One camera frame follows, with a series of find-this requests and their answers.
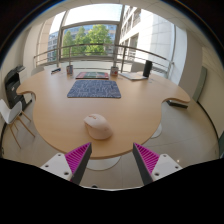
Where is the beige computer mouse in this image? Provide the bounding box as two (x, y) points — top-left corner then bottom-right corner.
(83, 113), (114, 141)

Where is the black office printer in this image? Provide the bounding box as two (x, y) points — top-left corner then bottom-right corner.
(3, 65), (33, 111)

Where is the white chair with wooden legs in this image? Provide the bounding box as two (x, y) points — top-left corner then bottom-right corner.
(0, 98), (36, 149)

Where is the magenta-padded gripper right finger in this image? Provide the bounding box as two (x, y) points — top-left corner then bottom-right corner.
(132, 142), (184, 186)

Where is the white shell chair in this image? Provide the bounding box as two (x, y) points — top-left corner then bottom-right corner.
(30, 65), (46, 76)

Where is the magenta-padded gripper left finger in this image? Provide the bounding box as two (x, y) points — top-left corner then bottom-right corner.
(39, 142), (93, 186)

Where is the black cylinder speaker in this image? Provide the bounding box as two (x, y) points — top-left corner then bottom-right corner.
(142, 59), (153, 79)

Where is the dark blue patterned mouse pad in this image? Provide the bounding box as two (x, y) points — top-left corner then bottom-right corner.
(66, 79), (122, 99)

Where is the red and dark magazine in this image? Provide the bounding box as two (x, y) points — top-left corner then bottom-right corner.
(75, 71), (110, 80)

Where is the white illustrated book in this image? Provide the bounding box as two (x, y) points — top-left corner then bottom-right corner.
(119, 71), (148, 82)

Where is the metal balcony railing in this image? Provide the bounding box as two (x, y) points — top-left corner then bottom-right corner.
(33, 43), (174, 76)

